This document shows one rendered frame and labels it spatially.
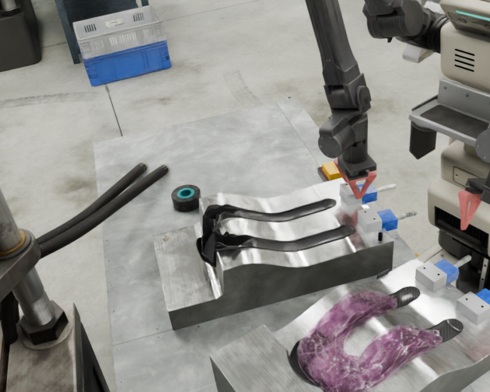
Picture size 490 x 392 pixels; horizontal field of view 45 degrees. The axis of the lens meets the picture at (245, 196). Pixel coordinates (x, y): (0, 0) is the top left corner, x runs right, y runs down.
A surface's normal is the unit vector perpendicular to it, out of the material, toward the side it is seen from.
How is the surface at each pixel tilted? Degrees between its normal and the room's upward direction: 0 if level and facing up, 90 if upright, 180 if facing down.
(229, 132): 0
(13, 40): 90
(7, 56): 90
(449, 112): 0
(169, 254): 0
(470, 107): 90
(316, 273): 90
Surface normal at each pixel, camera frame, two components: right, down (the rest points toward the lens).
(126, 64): 0.33, 0.54
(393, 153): -0.11, -0.80
